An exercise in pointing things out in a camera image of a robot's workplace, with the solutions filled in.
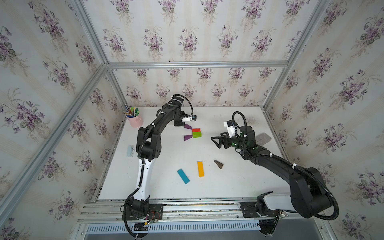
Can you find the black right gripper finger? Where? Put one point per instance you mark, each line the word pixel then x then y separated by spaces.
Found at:
pixel 218 138
pixel 218 143

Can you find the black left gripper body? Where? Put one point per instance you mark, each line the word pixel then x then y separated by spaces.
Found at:
pixel 177 122

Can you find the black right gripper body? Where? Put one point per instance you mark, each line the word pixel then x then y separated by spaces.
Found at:
pixel 235 141

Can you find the green rectangular block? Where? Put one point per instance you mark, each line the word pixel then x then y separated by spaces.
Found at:
pixel 197 134

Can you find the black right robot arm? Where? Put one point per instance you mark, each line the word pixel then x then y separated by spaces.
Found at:
pixel 308 196

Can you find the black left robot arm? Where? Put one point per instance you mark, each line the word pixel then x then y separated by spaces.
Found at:
pixel 178 110

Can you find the brown triangle block lower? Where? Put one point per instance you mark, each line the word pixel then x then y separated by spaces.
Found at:
pixel 219 164

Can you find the yellow long block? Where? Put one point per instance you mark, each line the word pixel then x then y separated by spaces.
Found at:
pixel 201 169

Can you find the pink pen cup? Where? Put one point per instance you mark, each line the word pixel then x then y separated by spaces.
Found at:
pixel 135 122

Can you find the coloured pens bunch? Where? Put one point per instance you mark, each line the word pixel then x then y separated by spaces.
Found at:
pixel 131 112

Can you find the teal long block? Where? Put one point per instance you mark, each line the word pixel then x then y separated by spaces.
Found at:
pixel 183 176

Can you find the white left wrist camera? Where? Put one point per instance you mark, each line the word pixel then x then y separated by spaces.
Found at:
pixel 189 118

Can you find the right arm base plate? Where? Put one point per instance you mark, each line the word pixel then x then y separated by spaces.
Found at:
pixel 252 210

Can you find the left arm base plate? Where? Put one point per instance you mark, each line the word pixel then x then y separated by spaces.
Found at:
pixel 154 214

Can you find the aluminium mounting rail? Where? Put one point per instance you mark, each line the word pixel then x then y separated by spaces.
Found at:
pixel 103 217

